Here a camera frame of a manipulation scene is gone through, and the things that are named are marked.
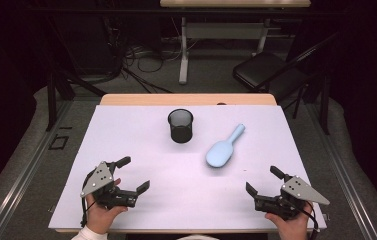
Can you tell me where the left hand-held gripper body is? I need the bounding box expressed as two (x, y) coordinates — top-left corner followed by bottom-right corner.
(80, 160), (140, 210)

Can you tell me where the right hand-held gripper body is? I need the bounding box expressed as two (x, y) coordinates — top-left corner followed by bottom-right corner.
(254, 174), (331, 222)

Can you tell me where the light blue hairbrush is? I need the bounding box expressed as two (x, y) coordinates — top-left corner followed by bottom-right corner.
(205, 123), (246, 169)

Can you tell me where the black mesh cup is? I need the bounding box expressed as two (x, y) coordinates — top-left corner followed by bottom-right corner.
(167, 108), (194, 144)

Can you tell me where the person's left hand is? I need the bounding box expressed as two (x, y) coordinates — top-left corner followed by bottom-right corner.
(85, 178), (129, 235)

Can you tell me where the person's right hand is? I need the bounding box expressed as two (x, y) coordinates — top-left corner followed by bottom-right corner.
(264, 203), (314, 240)

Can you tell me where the person's white clothing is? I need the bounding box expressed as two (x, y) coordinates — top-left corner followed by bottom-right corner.
(175, 234), (220, 240)

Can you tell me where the wooden table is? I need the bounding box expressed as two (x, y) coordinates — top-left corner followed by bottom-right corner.
(54, 93), (320, 234)

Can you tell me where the black metal stand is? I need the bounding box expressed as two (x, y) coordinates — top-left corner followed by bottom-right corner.
(44, 19), (107, 133)

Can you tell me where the black folding chair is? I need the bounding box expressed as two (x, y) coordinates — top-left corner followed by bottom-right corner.
(232, 31), (340, 111)

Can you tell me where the right hand-held gripper black cable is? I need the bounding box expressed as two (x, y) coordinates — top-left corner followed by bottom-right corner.
(304, 201), (321, 240)

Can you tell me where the hand-held gripper black cable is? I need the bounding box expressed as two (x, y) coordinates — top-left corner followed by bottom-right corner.
(80, 168), (99, 229)
(304, 201), (321, 240)

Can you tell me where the left hand-held gripper black cable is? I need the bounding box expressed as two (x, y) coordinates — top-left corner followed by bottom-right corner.
(80, 168), (99, 229)

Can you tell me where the metal floor rail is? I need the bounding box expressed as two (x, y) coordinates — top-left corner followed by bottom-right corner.
(0, 99), (74, 240)
(309, 103), (377, 240)

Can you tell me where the tangle of black floor cables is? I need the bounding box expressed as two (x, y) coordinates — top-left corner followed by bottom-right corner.
(107, 16), (177, 94)

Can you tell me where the white metal frame desk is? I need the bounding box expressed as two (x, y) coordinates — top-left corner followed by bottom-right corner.
(159, 0), (312, 85)

